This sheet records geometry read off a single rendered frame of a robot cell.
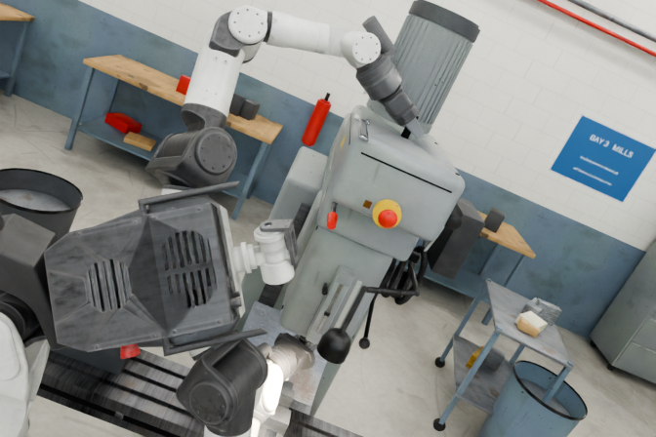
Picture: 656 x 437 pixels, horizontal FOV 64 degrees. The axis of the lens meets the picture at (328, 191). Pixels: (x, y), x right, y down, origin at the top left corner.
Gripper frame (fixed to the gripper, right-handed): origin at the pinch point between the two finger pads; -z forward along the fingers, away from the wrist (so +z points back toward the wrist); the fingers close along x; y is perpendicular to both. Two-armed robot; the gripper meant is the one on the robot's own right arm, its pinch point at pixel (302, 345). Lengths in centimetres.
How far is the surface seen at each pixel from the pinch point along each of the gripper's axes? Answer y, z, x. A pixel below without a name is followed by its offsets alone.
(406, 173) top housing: -62, 21, -9
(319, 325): -15.6, 12.0, -5.1
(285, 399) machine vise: 20.9, -4.0, -1.8
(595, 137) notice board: -92, -485, -50
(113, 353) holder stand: 24, 22, 42
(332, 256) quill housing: -32.6, 10.6, 0.3
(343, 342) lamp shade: -21.3, 22.1, -14.3
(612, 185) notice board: -54, -504, -89
